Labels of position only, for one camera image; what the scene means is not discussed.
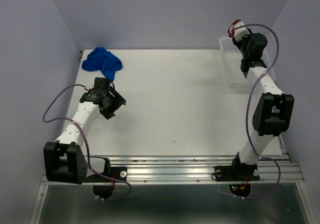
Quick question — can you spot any brown towel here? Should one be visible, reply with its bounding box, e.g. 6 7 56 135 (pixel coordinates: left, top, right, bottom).
227 19 245 38

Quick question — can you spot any blue towel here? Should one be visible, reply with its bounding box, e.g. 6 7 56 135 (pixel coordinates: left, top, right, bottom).
81 47 123 81

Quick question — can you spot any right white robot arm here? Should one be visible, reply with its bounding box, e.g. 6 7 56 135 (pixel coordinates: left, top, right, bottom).
230 32 295 179

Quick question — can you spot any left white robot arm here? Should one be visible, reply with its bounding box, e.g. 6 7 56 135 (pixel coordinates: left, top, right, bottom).
43 77 126 184

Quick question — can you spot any white plastic basket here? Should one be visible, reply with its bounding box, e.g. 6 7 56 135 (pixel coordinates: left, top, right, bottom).
219 35 278 88

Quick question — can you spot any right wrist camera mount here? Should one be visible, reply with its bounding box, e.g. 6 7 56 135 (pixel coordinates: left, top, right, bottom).
233 25 251 41

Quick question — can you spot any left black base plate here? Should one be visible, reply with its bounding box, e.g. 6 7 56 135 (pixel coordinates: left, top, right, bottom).
84 166 128 183

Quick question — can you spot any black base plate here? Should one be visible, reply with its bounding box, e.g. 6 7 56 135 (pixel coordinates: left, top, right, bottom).
84 166 128 183
211 164 260 183

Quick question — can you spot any aluminium mounting rail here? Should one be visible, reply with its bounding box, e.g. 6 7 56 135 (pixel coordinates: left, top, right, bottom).
39 155 306 185

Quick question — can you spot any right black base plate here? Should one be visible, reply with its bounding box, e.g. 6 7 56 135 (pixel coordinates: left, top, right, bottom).
211 164 260 183

